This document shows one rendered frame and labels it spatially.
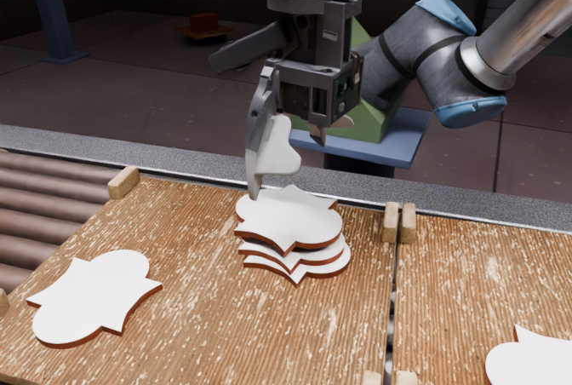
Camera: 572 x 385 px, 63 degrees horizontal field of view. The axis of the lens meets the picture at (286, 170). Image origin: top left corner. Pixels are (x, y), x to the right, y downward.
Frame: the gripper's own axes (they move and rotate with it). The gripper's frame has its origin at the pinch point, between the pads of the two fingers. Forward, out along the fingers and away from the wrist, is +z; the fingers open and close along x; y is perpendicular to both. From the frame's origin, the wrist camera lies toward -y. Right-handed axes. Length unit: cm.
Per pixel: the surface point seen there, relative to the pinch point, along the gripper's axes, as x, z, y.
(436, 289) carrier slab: 1.7, 10.2, 19.0
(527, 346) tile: -2.1, 9.3, 28.7
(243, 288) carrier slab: -9.9, 10.3, 0.7
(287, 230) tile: -2.6, 6.3, 1.9
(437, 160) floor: 207, 104, -29
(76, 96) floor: 157, 104, -294
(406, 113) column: 63, 17, -6
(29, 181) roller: -8.0, 12.3, -44.7
